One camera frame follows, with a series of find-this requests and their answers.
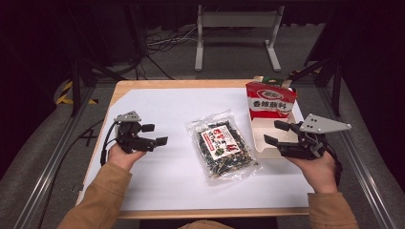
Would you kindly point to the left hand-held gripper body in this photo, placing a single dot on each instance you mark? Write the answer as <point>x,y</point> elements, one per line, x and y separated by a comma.
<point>129,133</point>

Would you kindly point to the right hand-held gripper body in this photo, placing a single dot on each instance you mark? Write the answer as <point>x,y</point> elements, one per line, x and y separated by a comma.
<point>318,125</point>

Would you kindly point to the cardboard box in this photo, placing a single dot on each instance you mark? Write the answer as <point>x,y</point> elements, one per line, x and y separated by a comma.
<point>264,127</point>

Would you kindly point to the red and white seasoning packet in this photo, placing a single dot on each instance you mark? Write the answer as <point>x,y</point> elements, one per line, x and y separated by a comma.
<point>270,101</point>

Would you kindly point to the cream and green sauce packet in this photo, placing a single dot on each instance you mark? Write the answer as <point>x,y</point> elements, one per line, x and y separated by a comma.
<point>276,81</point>

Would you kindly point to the clear bag of dried seaweed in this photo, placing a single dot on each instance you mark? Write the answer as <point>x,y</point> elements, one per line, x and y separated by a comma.
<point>223,146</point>

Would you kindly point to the person's left hand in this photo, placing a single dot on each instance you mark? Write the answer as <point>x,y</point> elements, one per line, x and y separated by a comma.
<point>124,160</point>

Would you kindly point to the person's right hand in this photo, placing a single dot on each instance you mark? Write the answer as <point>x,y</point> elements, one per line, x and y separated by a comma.
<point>320,175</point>

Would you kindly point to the white paper sheet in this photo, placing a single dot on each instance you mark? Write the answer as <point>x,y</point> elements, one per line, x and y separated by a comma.
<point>165,105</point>

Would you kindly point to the black metal stand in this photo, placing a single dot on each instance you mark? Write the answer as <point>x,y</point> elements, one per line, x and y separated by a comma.
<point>334,79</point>
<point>76,79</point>

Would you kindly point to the person's tan trousers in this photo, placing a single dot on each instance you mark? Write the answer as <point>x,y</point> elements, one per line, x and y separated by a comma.
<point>207,225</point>

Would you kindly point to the white metal stand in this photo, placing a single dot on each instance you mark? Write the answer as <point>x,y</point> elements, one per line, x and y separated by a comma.
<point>237,19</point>

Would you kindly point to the aluminium rail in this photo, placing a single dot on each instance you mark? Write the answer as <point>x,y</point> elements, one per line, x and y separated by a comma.
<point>359,171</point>
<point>51,171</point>

